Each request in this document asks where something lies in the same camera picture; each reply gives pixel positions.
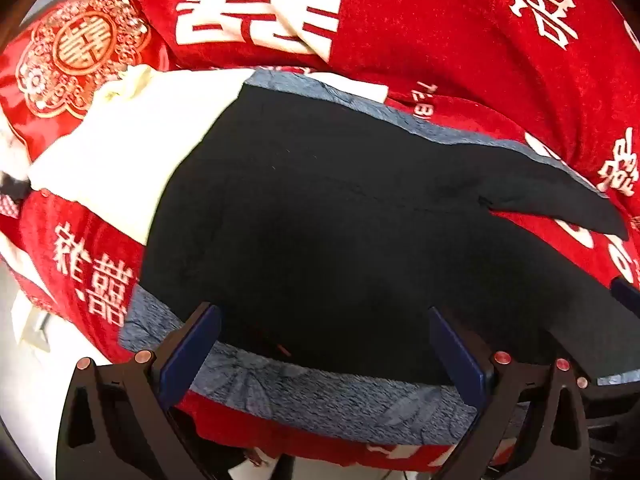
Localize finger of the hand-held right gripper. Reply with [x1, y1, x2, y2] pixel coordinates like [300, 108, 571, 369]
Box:
[611, 277, 640, 312]
[575, 375, 640, 426]

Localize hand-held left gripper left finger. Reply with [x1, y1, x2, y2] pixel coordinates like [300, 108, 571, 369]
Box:
[56, 301, 223, 480]

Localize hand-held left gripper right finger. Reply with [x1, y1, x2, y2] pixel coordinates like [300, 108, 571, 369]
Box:
[427, 306, 593, 480]

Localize black pants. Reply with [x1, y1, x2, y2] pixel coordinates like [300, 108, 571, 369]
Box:
[141, 82, 640, 386]

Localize blue-grey floral cloth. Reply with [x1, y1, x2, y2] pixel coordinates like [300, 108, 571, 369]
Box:
[120, 69, 608, 446]

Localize small white object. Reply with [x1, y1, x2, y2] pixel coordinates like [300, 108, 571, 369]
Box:
[12, 292, 53, 356]

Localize white cloth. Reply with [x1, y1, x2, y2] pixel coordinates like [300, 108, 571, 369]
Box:
[27, 65, 391, 243]

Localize red printed blanket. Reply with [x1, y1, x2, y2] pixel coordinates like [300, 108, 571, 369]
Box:
[0, 0, 640, 473]

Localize red embroidered pillow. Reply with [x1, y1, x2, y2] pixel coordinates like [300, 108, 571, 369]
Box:
[0, 0, 173, 166]

